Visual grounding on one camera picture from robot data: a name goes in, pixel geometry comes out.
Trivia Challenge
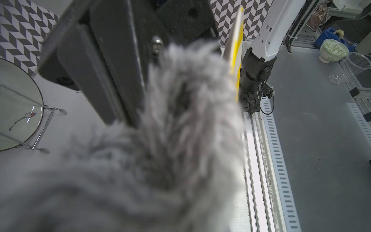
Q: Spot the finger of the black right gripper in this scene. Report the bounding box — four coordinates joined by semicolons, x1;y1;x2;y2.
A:
38;1;145;126

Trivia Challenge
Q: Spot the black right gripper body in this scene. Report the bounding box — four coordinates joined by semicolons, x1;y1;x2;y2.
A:
127;1;218;55

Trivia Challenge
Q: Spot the yellow white striped plate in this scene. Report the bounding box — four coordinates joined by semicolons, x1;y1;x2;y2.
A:
223;6;244;102

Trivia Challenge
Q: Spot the grey microfibre cloth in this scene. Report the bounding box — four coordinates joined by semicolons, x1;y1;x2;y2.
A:
1;40;244;232

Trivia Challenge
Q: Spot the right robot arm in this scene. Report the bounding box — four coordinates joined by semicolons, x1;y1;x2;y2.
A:
38;1;316;126

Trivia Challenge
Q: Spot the brown rimmed floral plate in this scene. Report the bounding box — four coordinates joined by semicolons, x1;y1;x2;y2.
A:
1;59;43;151

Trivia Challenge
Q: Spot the blue tape dispenser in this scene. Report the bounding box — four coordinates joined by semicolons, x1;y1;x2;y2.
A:
314;27;358;52

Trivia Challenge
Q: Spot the green patterned bowl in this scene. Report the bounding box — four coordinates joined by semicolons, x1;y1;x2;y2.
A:
319;39;349;64

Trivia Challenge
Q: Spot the clear plastic cup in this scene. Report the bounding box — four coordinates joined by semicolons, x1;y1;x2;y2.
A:
329;52;371;84

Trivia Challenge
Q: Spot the chrome wire plate stand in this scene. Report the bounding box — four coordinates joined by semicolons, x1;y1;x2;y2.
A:
1;84;67;154

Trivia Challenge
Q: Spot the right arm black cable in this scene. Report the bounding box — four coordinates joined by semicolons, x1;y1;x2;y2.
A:
257;82;275;116

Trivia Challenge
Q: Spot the aluminium front rail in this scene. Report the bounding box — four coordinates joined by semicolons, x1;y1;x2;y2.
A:
243;97;301;232

